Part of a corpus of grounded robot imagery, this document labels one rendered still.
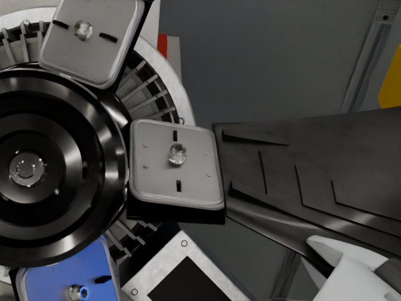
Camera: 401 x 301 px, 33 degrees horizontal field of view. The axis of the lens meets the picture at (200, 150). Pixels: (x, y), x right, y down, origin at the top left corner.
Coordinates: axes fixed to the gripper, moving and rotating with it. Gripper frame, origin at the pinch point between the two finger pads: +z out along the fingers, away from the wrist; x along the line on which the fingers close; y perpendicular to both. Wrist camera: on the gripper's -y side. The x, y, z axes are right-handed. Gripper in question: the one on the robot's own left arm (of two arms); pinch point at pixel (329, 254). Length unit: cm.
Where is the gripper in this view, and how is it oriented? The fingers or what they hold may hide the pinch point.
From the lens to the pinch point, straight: 45.8
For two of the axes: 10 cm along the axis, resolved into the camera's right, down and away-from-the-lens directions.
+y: -7.7, 4.3, -4.8
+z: -6.4, -5.8, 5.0
